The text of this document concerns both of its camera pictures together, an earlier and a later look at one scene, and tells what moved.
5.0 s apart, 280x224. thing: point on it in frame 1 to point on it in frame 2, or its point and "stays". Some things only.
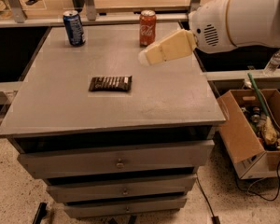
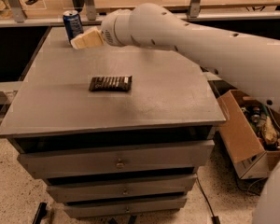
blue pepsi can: x=75 y=29 stays
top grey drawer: x=90 y=161 stays
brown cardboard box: x=257 y=129 stays
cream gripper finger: x=177 y=44 to x=92 y=36
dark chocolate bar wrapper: x=110 y=83 stays
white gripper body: x=209 y=23 to x=108 y=32
